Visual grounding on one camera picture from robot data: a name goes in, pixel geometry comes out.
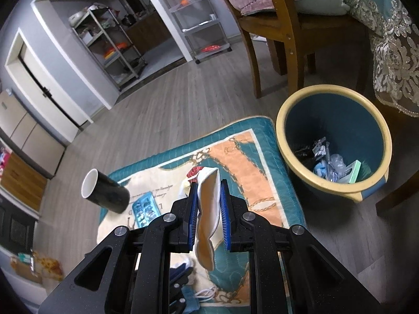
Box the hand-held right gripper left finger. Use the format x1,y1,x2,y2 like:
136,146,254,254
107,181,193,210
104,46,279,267
37,181,199,314

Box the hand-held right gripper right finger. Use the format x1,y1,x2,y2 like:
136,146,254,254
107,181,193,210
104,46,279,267
220,179,383,314

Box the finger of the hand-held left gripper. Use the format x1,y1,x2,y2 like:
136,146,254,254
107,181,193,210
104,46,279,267
169,266,194,314

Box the blue bin with yellow rim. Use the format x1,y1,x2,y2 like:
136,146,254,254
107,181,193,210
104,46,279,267
276,84,393,202

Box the teal blister pack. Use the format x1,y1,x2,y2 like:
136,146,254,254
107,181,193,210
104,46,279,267
131,192,163,228

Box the teal orange printed mat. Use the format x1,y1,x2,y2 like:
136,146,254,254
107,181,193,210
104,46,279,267
97,115,306,314

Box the black mug white inside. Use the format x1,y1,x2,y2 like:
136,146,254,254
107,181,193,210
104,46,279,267
81,168,130,214

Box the black crumpled packet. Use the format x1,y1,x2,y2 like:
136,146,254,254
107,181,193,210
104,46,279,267
294,137,329,165

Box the teal small box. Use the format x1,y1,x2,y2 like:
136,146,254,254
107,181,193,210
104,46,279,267
340,160,362,184

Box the cardboard boxes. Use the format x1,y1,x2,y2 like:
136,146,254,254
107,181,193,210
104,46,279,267
10,250,64,283

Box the beige refrigerator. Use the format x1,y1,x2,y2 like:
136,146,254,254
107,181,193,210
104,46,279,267
0,90,66,179

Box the metal shelf rack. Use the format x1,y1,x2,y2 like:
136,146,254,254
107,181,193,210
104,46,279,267
69,5,147,90

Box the wooden kitchen cabinet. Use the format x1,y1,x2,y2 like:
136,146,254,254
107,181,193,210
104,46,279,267
126,11,171,53

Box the wooden chair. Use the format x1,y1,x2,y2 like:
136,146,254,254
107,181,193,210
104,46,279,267
209,0,370,99

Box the white trolley rack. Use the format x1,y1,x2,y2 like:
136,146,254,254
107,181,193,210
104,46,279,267
156,0,232,64

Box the white cable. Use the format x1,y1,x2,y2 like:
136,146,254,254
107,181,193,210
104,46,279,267
196,286,217,301

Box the wooden wall cabinet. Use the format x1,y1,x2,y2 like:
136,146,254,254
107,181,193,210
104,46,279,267
0,147,48,216

